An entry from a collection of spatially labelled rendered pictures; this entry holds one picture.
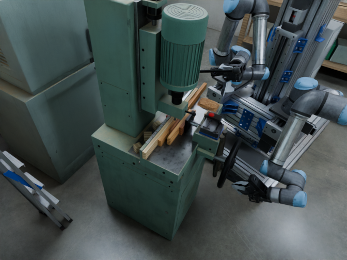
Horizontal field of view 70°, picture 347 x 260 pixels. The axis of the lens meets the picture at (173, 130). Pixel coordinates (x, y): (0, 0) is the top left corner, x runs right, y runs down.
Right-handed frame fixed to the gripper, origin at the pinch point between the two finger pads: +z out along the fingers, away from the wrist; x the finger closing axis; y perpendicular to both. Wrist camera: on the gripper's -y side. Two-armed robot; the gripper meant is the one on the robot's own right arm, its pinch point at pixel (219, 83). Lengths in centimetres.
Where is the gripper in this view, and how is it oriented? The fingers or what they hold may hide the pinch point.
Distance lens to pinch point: 123.5
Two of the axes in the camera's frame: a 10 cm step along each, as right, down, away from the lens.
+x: 1.9, 7.9, 5.8
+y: 8.6, 1.5, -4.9
